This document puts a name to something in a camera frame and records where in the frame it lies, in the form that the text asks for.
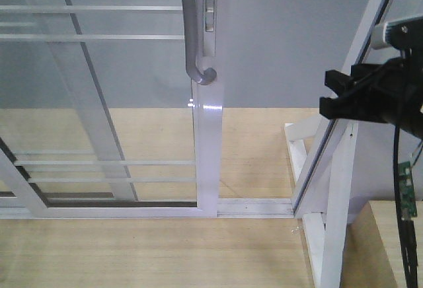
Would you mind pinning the wooden platform base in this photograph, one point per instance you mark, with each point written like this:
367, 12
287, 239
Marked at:
189, 252

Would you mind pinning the white framed sliding glass door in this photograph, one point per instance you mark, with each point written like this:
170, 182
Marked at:
169, 127

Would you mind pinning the aluminium floor door track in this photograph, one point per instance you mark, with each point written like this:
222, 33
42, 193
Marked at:
255, 208

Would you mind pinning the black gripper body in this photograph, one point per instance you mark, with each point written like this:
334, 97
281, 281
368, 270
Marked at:
390, 93

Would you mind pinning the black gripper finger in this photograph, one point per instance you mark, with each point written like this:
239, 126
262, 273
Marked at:
343, 108
340, 83

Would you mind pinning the fixed glass panel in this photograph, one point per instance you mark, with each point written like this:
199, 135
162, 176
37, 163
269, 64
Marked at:
59, 127

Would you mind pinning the light wooden box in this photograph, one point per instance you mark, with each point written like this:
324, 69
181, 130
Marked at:
372, 254

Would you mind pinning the grey door handle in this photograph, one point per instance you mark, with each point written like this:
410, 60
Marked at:
190, 18

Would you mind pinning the white wooden support post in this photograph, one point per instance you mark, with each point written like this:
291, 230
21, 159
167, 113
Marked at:
325, 232

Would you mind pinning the green circuit board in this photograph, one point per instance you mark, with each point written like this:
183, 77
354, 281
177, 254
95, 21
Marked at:
407, 194

